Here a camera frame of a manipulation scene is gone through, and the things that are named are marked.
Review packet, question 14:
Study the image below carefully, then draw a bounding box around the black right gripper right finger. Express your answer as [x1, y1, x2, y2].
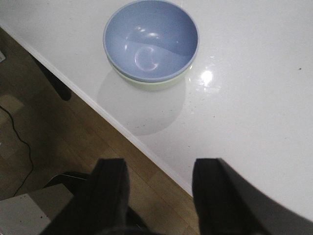
[192, 158, 313, 235]

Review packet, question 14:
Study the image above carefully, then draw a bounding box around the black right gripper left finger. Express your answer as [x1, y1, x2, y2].
[40, 158, 130, 235]

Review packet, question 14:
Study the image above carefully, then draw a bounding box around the green bowl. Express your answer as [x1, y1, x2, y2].
[109, 60, 193, 91]

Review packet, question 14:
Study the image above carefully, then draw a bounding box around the blue bowl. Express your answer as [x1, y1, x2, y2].
[103, 0, 199, 83]

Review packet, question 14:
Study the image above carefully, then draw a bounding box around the grey robot base platform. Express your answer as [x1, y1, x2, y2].
[0, 172, 89, 235]

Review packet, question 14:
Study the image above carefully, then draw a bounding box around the black cable on floor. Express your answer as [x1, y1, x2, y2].
[0, 105, 34, 196]

